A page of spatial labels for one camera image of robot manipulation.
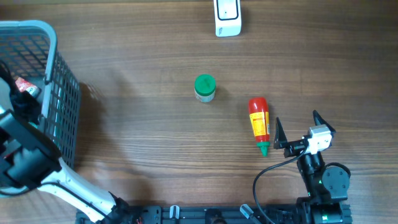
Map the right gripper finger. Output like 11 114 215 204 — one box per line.
313 110 336 134
274 117 288 149

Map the red sauce bottle green cap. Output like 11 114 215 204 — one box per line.
248 97 271 157

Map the green lid jar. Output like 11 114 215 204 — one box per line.
194 74 216 103

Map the red white small packet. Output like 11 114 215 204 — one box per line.
15 77 41 98

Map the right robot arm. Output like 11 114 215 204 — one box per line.
274 110 353 224

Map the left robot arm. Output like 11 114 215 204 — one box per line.
1 63 138 223

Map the white barcode scanner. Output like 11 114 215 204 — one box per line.
213 0 242 37

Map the grey plastic mesh basket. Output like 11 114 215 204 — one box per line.
1 20 81 170

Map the right black cable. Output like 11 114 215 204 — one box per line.
252 149 307 224

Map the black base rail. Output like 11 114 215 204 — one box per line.
75 203 353 224

